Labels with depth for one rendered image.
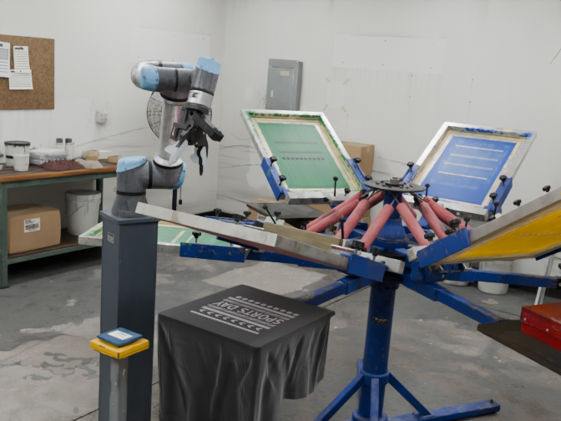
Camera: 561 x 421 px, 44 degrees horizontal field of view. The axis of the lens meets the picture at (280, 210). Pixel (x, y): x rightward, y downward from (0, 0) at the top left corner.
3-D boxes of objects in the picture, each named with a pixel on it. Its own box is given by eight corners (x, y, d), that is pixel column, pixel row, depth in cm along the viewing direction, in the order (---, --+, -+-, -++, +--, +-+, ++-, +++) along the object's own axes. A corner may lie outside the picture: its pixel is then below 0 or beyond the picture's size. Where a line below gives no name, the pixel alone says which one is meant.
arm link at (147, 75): (124, 58, 257) (143, 58, 212) (154, 59, 261) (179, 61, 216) (123, 88, 260) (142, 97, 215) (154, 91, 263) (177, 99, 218)
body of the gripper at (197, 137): (184, 146, 218) (193, 109, 219) (204, 149, 214) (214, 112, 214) (168, 140, 212) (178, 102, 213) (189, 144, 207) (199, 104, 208)
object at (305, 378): (253, 467, 229) (261, 347, 220) (245, 463, 231) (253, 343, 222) (325, 416, 266) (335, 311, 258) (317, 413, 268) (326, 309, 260)
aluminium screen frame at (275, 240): (274, 246, 204) (277, 234, 204) (134, 212, 236) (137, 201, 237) (380, 279, 270) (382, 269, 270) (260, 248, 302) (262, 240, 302)
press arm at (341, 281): (232, 347, 241) (233, 331, 240) (219, 342, 244) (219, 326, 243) (390, 276, 342) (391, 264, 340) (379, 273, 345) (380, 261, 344)
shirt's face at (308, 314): (257, 348, 220) (257, 347, 220) (158, 313, 244) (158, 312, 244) (334, 311, 259) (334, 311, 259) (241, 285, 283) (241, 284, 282)
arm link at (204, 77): (218, 65, 219) (225, 61, 211) (209, 98, 219) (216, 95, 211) (194, 58, 217) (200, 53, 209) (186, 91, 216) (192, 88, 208)
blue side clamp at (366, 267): (348, 272, 244) (353, 253, 244) (336, 269, 246) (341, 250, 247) (381, 282, 269) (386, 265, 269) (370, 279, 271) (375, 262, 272)
